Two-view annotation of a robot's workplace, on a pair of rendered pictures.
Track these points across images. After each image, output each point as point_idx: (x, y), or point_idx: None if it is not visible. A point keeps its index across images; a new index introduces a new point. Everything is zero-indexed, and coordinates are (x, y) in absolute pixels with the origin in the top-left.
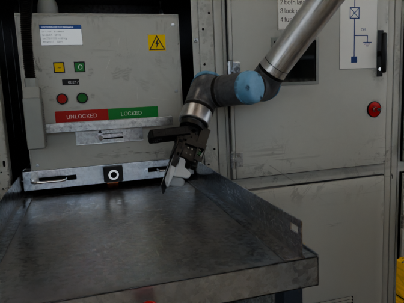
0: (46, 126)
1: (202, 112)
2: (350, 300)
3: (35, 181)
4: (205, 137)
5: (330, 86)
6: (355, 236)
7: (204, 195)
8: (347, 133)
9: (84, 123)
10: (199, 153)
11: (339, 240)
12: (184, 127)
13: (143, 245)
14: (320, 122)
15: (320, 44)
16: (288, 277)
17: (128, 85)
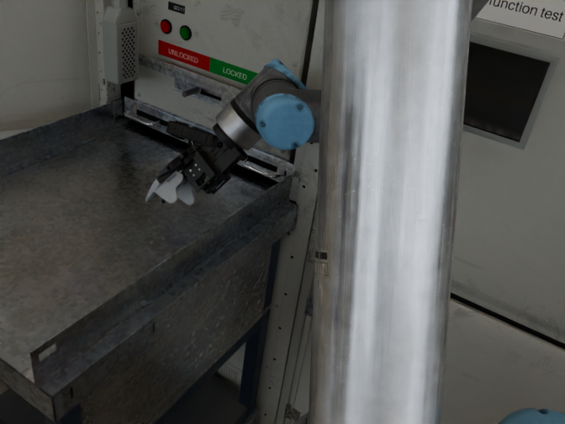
0: (139, 56)
1: (231, 125)
2: None
3: (124, 113)
4: (228, 161)
5: (551, 165)
6: (502, 416)
7: None
8: (554, 262)
9: (173, 68)
10: (208, 178)
11: (469, 401)
12: (207, 135)
13: (23, 257)
14: (502, 218)
15: (560, 73)
16: (25, 390)
17: (237, 34)
